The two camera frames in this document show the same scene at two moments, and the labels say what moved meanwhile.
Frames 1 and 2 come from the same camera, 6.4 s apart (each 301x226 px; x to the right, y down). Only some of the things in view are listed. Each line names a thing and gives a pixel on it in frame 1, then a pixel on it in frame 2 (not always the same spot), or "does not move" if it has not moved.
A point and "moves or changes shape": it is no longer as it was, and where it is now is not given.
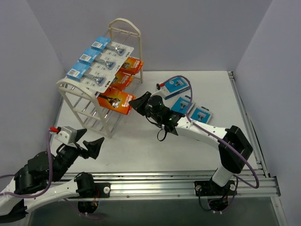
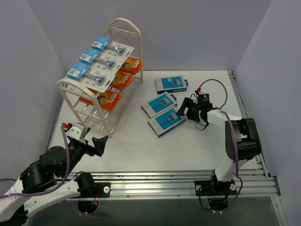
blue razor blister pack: [106, 61] does not move
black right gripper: [144, 106] -> [192, 111]
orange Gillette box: [122, 81] does not move
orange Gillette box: [115, 100] moves or changes shape
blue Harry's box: [203, 114] moves or changes shape
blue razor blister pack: [98, 79] does not move
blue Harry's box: [181, 105] moves or changes shape
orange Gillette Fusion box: [132, 65] does not move
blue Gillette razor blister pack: [103, 44] does not move
